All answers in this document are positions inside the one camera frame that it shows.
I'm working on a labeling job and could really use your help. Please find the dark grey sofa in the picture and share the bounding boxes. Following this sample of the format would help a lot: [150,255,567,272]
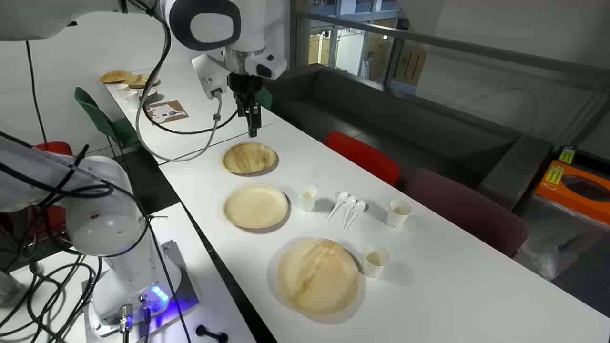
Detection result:
[262,63,554,211]

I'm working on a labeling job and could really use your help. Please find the grey metal railing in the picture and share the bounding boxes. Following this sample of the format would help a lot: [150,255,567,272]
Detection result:
[289,7,610,93]

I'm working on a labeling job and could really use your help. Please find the small wooden plate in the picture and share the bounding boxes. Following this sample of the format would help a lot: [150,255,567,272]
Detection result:
[220,139,280,177]

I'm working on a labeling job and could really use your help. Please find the spare wooden plate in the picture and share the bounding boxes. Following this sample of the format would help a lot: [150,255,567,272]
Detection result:
[125,72,161,91]

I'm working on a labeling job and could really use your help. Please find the small white paper cup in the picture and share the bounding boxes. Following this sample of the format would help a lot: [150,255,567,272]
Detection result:
[384,198,413,230]
[360,244,390,280]
[297,183,320,213]

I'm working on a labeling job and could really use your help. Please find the maroon upholstered chair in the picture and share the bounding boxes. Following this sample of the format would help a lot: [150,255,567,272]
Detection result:
[402,168,529,259]

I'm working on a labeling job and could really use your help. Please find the yellow sign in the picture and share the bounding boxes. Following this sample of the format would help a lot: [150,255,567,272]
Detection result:
[388,40,428,88]

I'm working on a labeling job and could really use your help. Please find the large wooden plate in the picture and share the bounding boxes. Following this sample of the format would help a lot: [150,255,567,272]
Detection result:
[272,236,365,320]

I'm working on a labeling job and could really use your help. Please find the red upholstered chair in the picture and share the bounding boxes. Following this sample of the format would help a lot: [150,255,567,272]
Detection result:
[322,129,403,187]

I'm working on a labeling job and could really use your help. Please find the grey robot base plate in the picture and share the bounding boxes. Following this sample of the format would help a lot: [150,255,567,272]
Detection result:
[83,238,201,339]

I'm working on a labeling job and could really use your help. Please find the thin black hanging cable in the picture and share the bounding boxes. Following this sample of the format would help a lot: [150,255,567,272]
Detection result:
[24,40,49,145]

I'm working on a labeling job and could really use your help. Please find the white plastic spoon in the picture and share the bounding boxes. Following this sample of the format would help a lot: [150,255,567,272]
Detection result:
[325,189,350,221]
[344,198,369,229]
[339,194,360,225]

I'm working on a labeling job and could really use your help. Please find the medium pale wooden plate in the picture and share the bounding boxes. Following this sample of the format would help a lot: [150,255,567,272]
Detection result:
[222,183,291,234]

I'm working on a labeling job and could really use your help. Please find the orange box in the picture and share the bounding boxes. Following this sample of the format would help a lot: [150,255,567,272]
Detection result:
[531,158,610,229]

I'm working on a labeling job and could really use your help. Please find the black floor cable bundle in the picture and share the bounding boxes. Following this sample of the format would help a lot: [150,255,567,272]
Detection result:
[0,253,104,343]

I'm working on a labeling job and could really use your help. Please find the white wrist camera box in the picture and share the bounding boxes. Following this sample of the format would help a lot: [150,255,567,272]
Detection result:
[190,53,230,101]

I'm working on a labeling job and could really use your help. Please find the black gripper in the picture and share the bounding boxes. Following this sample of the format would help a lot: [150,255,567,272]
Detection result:
[226,70,264,139]

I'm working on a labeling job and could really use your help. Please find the green chair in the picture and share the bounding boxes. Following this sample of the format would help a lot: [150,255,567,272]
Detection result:
[255,86,276,110]
[72,86,142,156]

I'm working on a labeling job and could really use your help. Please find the stacked wooden plates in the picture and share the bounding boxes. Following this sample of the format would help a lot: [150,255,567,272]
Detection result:
[98,68,133,86]

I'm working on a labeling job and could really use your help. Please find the brown printed card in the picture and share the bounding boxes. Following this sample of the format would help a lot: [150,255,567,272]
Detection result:
[148,99,190,124]

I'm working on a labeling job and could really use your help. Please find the small black dumbbell-shaped tool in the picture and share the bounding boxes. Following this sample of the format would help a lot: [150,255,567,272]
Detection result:
[194,322,228,343]

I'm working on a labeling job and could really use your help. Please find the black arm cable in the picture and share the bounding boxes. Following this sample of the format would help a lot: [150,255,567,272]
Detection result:
[125,0,241,164]

